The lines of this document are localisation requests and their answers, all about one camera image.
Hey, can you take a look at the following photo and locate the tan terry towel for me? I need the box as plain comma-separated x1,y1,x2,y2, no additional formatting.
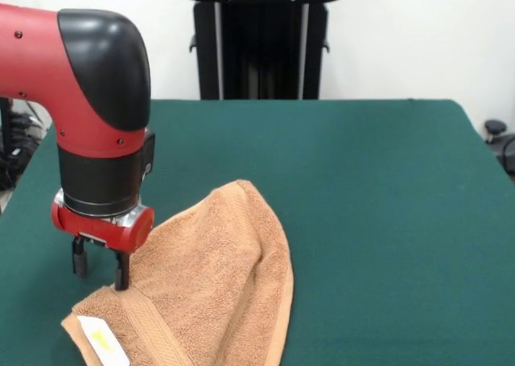
60,179,295,366

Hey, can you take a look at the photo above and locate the dark green table cloth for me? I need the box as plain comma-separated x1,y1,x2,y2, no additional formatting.
0,98,515,366

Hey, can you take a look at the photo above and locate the black upright device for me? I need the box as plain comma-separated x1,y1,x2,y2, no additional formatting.
0,97,14,158

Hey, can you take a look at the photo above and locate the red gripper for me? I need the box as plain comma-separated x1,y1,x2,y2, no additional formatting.
51,199,155,292

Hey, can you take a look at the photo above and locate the black cable bundle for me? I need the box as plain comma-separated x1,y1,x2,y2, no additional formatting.
0,138,41,191

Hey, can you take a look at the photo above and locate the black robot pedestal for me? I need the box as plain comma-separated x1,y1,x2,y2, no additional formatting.
175,0,349,101

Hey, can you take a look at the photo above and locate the office chair base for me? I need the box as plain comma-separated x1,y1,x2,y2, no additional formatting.
484,119,515,182

